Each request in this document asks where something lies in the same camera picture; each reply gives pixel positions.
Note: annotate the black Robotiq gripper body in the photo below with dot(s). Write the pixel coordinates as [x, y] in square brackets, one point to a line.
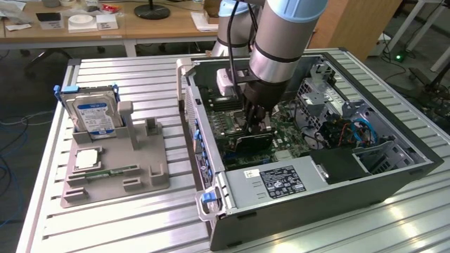
[265, 95]

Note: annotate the black graphics card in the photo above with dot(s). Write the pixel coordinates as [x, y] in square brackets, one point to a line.
[253, 145]

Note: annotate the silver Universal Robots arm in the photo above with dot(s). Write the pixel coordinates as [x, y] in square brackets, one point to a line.
[281, 39]

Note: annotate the CPU socket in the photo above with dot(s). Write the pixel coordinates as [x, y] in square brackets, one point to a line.
[237, 121]

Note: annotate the metal socket cover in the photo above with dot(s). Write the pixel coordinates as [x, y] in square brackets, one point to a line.
[276, 113]

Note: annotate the green motherboard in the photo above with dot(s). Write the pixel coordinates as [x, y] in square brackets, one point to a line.
[289, 131]

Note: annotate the silver chipset heatsink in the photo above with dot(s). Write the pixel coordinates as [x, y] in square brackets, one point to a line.
[284, 155]

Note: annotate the metal disk bay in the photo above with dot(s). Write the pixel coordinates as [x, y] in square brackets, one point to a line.
[317, 102]

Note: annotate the black case fan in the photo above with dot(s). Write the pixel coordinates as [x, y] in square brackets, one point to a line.
[332, 131]

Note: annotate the grey power supply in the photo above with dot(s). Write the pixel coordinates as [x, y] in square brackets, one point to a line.
[246, 192]

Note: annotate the black plastic shroud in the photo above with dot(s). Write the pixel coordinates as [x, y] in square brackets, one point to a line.
[337, 163]

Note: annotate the white paper stack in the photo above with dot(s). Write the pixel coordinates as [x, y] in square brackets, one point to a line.
[204, 23]

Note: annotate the blue case latch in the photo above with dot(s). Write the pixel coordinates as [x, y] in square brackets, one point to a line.
[209, 198]

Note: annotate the grey parts rack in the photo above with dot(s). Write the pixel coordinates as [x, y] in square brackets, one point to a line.
[141, 163]

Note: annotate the wooden cabinet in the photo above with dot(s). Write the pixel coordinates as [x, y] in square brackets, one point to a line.
[352, 26]

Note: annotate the cardboard box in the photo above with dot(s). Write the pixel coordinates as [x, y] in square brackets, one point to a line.
[212, 8]

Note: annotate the open black PC case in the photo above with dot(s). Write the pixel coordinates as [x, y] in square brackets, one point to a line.
[299, 218]

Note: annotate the metal drive cage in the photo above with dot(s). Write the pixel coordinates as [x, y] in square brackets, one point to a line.
[387, 158]

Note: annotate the device with green light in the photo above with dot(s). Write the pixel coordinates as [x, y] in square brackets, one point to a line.
[399, 57]

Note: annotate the green RAM stick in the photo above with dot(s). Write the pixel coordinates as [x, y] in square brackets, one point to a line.
[113, 171]

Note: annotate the hard disk with blue carrier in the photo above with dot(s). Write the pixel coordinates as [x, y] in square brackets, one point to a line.
[93, 116]

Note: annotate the black round lamp base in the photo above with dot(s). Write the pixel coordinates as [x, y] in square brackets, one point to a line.
[152, 11]

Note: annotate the black floor stand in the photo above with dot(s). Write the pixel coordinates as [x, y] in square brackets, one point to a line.
[432, 84]

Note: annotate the silver CPU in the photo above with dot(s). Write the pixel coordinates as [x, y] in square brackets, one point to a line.
[88, 159]

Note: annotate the small white box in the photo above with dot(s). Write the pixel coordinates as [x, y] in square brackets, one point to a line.
[106, 22]

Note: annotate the red packet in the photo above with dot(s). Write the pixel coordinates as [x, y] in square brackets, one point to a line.
[110, 8]

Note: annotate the white block with round recess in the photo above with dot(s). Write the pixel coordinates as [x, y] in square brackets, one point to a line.
[82, 23]

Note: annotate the black office chair base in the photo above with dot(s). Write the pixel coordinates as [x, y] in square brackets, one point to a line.
[46, 55]

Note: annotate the white box with black lid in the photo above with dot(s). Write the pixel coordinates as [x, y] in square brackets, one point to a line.
[50, 21]

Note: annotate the wooden desk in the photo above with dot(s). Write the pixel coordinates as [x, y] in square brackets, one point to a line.
[35, 35]

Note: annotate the grey cup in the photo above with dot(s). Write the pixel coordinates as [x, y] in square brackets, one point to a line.
[51, 3]

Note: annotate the white paper label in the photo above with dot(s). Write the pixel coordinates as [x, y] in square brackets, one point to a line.
[18, 27]

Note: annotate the clear plastic bag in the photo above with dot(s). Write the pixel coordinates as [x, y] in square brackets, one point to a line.
[13, 13]

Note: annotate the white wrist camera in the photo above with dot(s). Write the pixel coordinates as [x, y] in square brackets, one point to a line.
[225, 84]

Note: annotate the white desk frame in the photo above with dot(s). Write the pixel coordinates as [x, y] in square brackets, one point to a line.
[417, 31]

